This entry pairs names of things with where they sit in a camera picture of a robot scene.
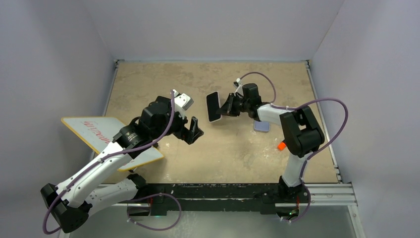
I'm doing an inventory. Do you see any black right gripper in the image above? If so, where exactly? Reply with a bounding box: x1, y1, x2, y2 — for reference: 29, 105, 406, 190
217, 93, 251, 117

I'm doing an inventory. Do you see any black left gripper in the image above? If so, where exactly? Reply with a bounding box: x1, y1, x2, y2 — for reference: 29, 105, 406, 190
151, 102, 203, 144

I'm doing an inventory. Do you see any purple smartphone with black screen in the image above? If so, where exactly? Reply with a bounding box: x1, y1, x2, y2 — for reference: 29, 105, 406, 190
206, 91, 222, 123

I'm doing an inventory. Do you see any lavender phone case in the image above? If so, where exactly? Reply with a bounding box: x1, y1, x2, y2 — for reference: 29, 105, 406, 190
254, 120, 270, 133

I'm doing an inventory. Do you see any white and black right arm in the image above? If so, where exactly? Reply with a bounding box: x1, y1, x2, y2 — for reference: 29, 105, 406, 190
215, 82, 325, 202

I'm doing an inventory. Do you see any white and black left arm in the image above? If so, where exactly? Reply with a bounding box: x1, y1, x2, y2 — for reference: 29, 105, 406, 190
41, 91, 203, 233

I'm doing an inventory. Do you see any orange marker cap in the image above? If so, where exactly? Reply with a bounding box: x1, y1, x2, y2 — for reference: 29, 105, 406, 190
277, 142, 287, 151

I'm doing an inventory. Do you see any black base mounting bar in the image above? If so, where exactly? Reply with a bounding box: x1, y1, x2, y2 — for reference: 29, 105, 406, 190
127, 183, 310, 219

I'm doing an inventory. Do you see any white board with yellow edge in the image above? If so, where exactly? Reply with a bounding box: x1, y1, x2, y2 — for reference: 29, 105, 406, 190
61, 117, 164, 172

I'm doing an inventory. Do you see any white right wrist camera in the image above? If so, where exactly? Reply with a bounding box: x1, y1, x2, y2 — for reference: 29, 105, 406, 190
233, 78, 244, 97

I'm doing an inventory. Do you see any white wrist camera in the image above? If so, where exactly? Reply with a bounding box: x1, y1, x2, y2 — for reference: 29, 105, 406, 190
172, 89, 194, 119
233, 78, 244, 97

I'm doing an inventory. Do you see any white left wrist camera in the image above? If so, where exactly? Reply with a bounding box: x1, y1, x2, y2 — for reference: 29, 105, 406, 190
172, 89, 194, 119

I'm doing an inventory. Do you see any aluminium frame rail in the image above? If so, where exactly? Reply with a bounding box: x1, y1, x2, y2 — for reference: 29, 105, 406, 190
67, 183, 358, 208

